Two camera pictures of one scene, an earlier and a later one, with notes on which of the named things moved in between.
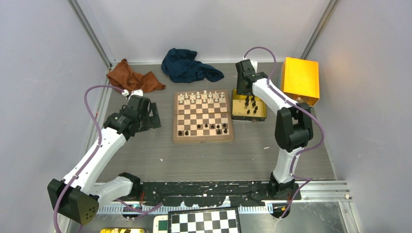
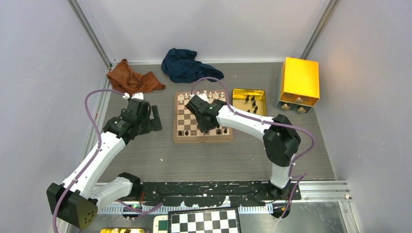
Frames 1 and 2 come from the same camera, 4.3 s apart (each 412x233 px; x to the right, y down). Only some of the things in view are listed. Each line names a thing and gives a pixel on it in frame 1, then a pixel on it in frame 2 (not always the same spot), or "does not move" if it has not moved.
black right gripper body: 239,88 -> 202,126
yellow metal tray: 247,108 does not move
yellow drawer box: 300,79 does not move
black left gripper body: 148,122 does not move
